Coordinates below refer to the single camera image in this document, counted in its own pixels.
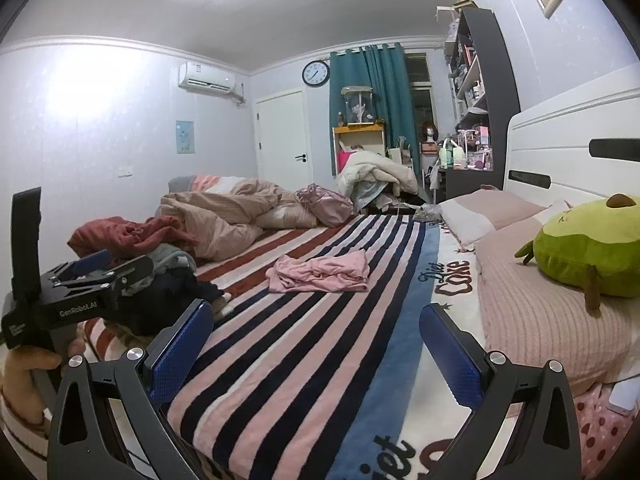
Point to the light blue wall poster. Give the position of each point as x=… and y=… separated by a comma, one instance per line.
x=185, y=136

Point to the green bottle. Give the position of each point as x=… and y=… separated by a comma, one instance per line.
x=448, y=156

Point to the pile of dark clothes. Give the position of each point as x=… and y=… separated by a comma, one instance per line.
x=170, y=280

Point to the round wall clock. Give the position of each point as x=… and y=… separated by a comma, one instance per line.
x=316, y=73

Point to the window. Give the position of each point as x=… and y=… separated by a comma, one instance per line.
x=420, y=100

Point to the shiny pink bag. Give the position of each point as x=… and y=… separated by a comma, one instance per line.
x=325, y=205

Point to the pink knitted pillow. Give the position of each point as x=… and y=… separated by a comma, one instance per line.
x=525, y=320

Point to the cream fluffy blanket pile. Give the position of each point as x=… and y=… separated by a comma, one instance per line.
x=375, y=170

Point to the grey patterned pouch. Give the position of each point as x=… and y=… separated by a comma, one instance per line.
x=427, y=213

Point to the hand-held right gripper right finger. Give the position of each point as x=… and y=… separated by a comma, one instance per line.
x=450, y=355

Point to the white door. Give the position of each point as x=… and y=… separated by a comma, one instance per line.
x=280, y=130

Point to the dark desk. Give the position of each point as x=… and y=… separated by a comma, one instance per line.
x=470, y=180

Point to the green avocado plush toy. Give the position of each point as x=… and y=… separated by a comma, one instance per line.
x=585, y=250

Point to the teal curtain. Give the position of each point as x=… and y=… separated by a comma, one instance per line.
x=385, y=80

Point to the pink garment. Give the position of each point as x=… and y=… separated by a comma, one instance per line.
x=320, y=272

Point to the white and pink pillow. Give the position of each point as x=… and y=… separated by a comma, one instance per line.
x=480, y=212

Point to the dark bookshelf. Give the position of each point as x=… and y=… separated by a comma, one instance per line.
x=495, y=60

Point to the striped printed blanket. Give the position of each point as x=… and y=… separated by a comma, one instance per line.
x=310, y=350

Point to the white headboard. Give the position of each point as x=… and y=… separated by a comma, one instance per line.
x=560, y=125

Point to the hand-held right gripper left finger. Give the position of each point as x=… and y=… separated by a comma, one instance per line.
x=185, y=345

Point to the beige duvet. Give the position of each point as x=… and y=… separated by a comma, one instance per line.
x=220, y=210

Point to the white phone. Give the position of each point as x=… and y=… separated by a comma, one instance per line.
x=625, y=397

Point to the white air conditioner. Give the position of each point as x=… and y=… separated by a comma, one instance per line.
x=205, y=77

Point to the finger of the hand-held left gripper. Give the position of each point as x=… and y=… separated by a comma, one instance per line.
x=135, y=269
x=92, y=262

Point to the person's left hand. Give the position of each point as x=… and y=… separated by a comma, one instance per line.
x=25, y=365

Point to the wig head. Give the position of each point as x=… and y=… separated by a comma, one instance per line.
x=430, y=132

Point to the pink dotted bed sheet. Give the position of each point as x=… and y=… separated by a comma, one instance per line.
x=600, y=430

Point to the yellow shelf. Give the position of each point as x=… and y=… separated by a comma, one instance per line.
x=357, y=130

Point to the glass display case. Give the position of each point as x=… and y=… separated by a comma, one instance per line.
x=357, y=107

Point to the red cloth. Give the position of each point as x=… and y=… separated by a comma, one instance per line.
x=115, y=235

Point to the white wall switch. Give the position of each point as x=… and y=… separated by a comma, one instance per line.
x=125, y=172

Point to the person's left forearm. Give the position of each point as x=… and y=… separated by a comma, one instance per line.
x=20, y=445

